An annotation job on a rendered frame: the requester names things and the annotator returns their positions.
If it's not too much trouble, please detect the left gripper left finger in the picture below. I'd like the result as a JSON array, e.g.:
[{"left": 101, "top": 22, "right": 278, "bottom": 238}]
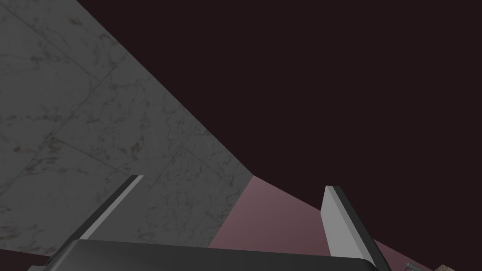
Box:
[{"left": 52, "top": 175, "right": 145, "bottom": 257}]

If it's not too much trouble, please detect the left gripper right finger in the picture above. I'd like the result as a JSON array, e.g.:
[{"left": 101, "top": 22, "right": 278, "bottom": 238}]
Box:
[{"left": 320, "top": 185, "right": 394, "bottom": 271}]

